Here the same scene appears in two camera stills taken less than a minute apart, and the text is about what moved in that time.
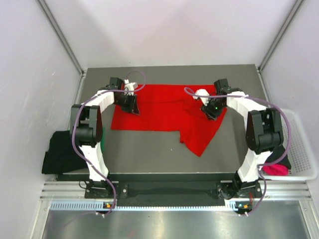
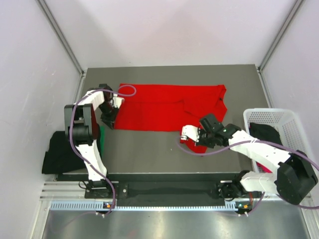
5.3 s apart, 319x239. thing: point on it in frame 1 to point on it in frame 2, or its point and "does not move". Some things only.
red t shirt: x=170 y=108 does not move
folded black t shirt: x=62 y=156 does not move
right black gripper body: x=213 y=108 to x=206 y=138
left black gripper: x=132 y=106 to x=109 y=121
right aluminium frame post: x=297 y=5 does not move
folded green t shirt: x=102 y=139 does not move
